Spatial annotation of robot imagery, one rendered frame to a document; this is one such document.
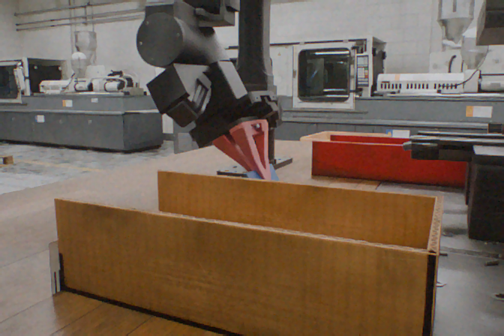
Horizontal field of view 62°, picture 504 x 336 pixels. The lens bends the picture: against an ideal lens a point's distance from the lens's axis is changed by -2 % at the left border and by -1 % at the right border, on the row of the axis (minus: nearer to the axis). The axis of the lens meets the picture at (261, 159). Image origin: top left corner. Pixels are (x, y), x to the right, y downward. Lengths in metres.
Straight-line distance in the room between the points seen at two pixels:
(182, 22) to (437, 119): 4.65
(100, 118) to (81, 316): 7.31
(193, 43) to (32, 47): 12.08
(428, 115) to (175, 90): 4.67
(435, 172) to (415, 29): 6.39
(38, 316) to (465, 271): 0.32
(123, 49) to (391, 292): 9.87
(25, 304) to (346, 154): 0.52
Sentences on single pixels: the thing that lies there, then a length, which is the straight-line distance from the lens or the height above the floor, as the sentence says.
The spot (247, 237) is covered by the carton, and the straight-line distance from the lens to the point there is 0.24.
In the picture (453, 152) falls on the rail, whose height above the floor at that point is 0.98.
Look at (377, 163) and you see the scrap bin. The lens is 0.70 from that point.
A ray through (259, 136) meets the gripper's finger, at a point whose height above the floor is 0.99.
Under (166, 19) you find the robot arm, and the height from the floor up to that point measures 1.12.
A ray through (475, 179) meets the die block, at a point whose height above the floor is 0.96.
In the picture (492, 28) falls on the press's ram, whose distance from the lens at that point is 0.48.
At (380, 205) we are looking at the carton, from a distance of 0.33.
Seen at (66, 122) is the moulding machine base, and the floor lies 0.49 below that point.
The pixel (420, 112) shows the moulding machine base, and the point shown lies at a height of 0.81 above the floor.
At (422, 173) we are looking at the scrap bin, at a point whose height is 0.92.
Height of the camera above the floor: 1.04
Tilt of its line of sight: 9 degrees down
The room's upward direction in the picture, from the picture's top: straight up
